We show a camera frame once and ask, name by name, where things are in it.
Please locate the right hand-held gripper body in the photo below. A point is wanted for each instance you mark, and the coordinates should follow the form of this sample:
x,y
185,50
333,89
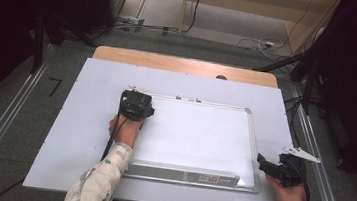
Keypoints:
x,y
293,173

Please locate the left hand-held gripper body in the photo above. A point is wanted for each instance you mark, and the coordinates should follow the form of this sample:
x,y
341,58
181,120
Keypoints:
x,y
136,105

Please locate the metal-framed whiteboard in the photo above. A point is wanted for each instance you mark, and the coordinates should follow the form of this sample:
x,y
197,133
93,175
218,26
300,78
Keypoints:
x,y
196,139

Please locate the person's left hand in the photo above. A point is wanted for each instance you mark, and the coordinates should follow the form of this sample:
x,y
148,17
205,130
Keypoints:
x,y
126,130

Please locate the person's right hand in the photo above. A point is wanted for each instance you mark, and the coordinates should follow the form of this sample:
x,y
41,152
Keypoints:
x,y
286,199

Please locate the white table cover board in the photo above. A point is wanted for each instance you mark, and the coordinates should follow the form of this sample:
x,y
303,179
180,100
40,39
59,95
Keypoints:
x,y
94,85

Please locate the wooden table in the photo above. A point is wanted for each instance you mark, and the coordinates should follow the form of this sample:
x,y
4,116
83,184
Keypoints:
x,y
177,63

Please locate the black metal stand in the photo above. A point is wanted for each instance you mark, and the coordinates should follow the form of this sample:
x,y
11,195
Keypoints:
x,y
37,49
309,87

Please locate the grey power strip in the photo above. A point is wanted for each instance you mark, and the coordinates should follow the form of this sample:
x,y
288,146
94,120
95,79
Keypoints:
x,y
130,20

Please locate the wooden shelf unit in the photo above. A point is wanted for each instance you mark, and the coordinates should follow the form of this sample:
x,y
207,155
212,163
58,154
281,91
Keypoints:
x,y
244,0

